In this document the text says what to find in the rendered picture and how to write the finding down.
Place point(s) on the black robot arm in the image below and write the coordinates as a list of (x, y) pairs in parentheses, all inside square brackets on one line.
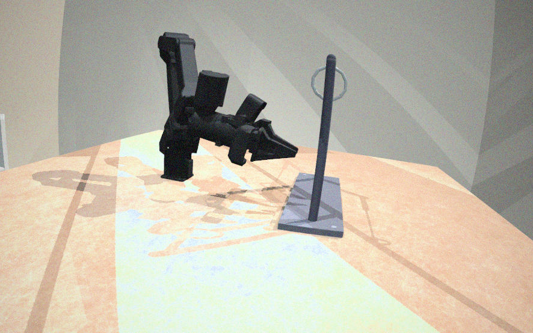
[(193, 100)]

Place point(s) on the orange handle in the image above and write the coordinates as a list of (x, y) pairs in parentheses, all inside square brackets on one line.
[(320, 96)]

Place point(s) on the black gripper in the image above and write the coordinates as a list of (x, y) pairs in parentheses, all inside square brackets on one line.
[(261, 141)]

